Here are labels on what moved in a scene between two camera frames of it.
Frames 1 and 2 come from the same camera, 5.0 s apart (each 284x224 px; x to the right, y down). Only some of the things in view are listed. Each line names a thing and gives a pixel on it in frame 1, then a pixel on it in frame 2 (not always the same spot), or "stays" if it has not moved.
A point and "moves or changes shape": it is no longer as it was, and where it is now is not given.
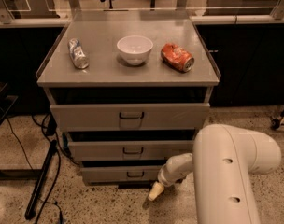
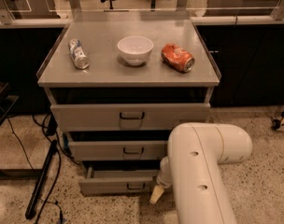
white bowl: x=134 y=49 stays
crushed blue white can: x=78 y=54 stays
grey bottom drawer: x=120 y=175 moves or changes shape
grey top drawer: x=135 y=117 stays
